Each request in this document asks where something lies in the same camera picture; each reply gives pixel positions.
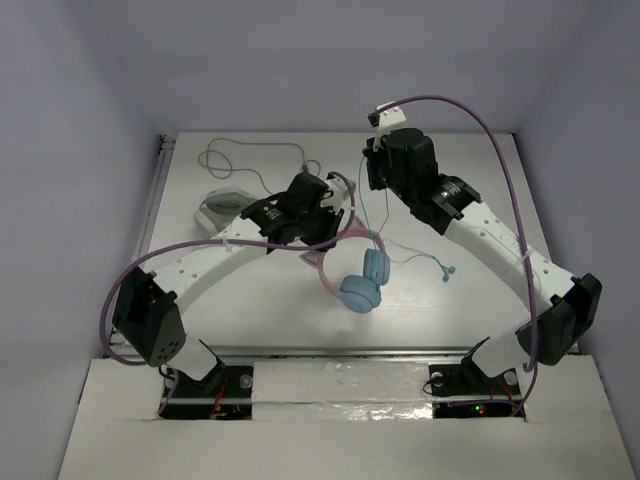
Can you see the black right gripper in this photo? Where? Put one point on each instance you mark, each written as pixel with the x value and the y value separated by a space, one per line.
pixel 374 158

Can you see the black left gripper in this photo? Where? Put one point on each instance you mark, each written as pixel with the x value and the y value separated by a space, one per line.
pixel 317 228

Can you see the pink blue cat-ear headphones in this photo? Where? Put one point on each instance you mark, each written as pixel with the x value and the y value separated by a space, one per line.
pixel 355 277

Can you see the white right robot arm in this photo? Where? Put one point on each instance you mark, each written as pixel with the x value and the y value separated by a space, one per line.
pixel 563 305

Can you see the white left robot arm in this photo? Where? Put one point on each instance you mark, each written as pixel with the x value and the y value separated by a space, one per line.
pixel 150 305

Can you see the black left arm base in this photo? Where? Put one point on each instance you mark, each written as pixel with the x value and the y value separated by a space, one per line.
pixel 231 398

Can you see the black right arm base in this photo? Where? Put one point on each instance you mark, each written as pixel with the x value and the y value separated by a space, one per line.
pixel 458 393

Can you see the white grey headphones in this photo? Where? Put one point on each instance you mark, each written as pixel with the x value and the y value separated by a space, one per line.
pixel 220 207

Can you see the silver foil tape strip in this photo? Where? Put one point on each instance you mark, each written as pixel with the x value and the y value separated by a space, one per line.
pixel 340 391

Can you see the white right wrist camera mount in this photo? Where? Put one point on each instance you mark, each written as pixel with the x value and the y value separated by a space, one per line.
pixel 388 119

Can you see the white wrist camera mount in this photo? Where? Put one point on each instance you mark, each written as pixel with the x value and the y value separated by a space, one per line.
pixel 388 119
pixel 338 193

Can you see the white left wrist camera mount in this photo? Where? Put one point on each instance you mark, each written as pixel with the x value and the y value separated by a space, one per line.
pixel 338 193

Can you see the aluminium rail frame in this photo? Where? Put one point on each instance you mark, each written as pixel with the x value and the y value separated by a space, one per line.
pixel 166 147

